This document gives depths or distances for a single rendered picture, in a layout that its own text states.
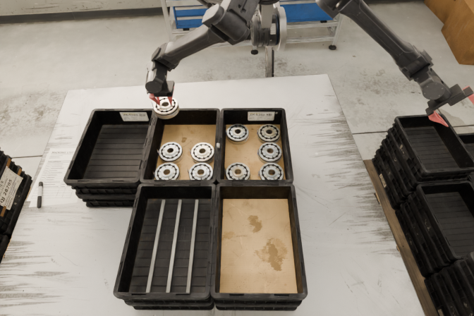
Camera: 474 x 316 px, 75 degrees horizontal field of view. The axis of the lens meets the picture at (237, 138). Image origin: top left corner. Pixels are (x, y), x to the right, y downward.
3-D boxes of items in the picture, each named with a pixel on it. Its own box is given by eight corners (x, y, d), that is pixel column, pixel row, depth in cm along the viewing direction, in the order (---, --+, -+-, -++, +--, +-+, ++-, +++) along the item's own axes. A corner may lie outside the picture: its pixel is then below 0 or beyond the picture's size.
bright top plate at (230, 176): (228, 161, 133) (228, 161, 132) (250, 164, 132) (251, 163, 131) (224, 182, 126) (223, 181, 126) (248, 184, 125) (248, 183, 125)
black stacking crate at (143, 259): (146, 197, 127) (139, 184, 119) (217, 197, 127) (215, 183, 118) (123, 304, 103) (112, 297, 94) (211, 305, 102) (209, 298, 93)
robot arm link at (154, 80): (180, 57, 113) (159, 44, 108) (179, 77, 105) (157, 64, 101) (162, 77, 119) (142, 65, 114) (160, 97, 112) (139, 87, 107)
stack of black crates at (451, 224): (392, 211, 193) (416, 184, 167) (439, 207, 194) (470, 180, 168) (421, 278, 168) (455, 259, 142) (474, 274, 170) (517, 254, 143)
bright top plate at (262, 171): (258, 163, 132) (258, 163, 131) (282, 163, 132) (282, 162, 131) (259, 184, 126) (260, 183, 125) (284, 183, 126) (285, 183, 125)
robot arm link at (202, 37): (252, 24, 82) (221, -2, 76) (246, 41, 81) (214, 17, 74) (178, 59, 116) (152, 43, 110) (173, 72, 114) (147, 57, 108)
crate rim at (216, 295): (216, 185, 120) (216, 183, 118) (293, 185, 119) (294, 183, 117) (210, 299, 95) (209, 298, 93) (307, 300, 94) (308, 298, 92)
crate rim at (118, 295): (140, 185, 120) (138, 183, 118) (216, 185, 120) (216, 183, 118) (113, 299, 95) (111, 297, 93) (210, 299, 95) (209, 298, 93)
